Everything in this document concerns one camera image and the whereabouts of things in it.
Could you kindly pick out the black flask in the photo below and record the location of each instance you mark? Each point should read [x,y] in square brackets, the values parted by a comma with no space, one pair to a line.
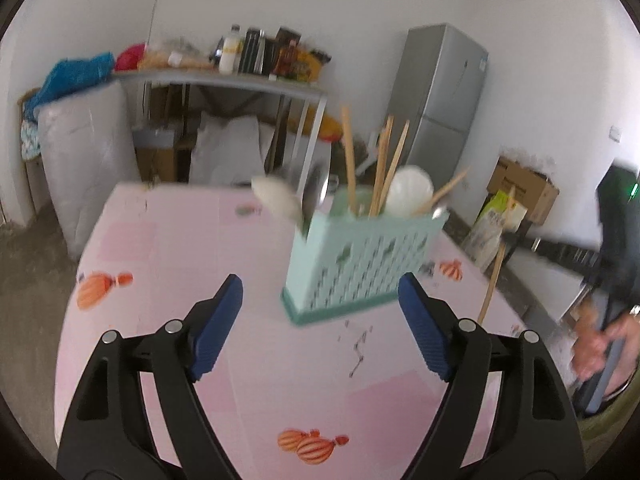
[251,52]

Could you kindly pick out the blue plastic bag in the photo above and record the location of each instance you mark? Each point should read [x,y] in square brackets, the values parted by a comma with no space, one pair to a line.
[70,72]

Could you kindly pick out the white bottle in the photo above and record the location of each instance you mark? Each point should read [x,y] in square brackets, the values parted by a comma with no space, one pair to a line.
[230,52]

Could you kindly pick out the wall socket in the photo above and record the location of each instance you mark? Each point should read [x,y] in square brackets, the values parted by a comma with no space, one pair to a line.
[616,133]

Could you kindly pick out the white desk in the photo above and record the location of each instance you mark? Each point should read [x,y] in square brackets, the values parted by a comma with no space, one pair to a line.
[225,80]

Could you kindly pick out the patterned blue cloth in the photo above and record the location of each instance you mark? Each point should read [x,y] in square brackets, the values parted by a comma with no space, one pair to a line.
[30,140]

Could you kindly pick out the orange snack packets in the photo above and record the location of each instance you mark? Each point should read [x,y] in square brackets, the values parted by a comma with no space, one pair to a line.
[300,60]

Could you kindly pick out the large metal spoon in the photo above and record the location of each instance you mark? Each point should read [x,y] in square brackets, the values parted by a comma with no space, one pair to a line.
[312,200]

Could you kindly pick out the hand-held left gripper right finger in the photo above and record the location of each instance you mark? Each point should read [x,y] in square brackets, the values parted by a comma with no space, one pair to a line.
[425,325]

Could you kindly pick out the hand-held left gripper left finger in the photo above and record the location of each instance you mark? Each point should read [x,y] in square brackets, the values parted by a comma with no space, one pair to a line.
[217,325]

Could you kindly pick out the wooden chair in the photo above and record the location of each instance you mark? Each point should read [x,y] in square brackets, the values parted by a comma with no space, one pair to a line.
[30,180]

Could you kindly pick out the orange bag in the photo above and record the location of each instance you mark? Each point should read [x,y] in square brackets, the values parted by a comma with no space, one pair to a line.
[330,127]

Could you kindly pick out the small metal spoon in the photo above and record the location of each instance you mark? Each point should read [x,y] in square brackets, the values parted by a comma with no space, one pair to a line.
[438,211]

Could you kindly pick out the white rice paddle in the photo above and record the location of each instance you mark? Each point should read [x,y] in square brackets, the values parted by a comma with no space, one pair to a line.
[407,192]

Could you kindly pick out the red plastic bag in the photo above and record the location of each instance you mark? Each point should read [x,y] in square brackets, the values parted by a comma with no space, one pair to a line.
[129,57]

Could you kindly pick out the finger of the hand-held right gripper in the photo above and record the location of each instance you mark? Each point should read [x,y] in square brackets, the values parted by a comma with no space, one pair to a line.
[560,255]

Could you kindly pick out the large printed cardboard box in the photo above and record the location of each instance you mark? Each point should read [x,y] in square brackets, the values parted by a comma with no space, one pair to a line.
[525,190]

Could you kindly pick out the white bagged pillow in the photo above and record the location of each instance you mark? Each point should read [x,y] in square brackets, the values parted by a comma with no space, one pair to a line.
[225,150]

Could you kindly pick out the person's right hand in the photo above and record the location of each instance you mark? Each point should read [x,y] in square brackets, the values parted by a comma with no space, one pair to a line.
[590,350]

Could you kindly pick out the tan snack bags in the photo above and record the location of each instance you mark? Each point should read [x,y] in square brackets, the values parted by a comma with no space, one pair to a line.
[170,57]

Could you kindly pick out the pink balloon-print tablecloth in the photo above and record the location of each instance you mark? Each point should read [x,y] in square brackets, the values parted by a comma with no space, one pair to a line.
[200,240]

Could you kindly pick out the grey bagged quilt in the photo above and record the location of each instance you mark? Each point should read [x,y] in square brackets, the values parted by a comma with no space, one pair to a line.
[85,160]

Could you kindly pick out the silver fridge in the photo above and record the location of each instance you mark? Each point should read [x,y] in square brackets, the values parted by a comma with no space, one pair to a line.
[440,85]

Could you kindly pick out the yellow-green rice bag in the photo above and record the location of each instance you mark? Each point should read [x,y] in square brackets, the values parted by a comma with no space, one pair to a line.
[487,230]

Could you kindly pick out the wooden chopstick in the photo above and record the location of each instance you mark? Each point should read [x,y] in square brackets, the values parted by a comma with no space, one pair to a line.
[491,285]

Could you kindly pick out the bunch of wooden chopsticks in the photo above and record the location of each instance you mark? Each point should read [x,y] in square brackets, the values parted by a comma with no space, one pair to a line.
[350,160]

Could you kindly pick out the teal star-holed utensil holder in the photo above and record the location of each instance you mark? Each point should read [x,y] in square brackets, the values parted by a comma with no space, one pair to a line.
[350,260]

